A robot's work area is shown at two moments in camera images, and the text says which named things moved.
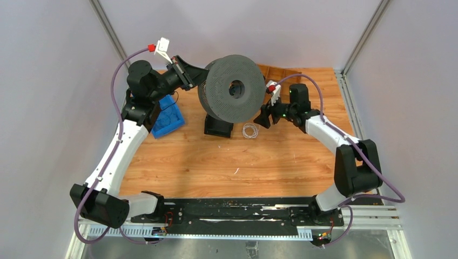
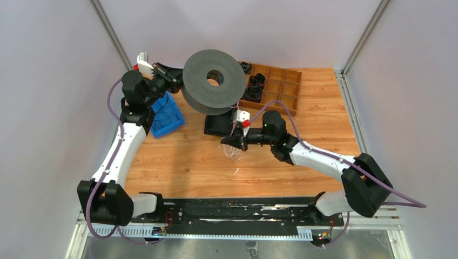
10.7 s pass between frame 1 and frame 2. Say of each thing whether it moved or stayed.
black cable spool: moved
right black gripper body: moved
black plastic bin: stayed
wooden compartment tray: stayed
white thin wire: moved
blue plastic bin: stayed
